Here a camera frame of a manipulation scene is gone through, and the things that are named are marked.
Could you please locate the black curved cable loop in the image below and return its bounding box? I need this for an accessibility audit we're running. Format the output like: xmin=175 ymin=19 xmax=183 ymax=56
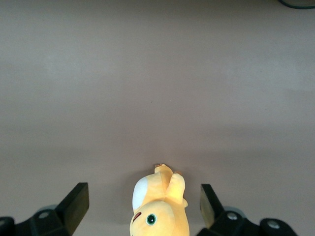
xmin=277 ymin=0 xmax=315 ymax=10

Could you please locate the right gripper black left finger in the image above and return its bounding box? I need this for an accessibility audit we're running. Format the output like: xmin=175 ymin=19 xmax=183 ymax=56
xmin=0 ymin=182 xmax=90 ymax=236

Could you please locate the yellow plush toy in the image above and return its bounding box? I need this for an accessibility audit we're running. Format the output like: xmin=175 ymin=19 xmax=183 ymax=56
xmin=129 ymin=163 xmax=190 ymax=236

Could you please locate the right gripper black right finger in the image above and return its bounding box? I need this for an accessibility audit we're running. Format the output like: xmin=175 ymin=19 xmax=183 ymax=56
xmin=196 ymin=183 xmax=300 ymax=236

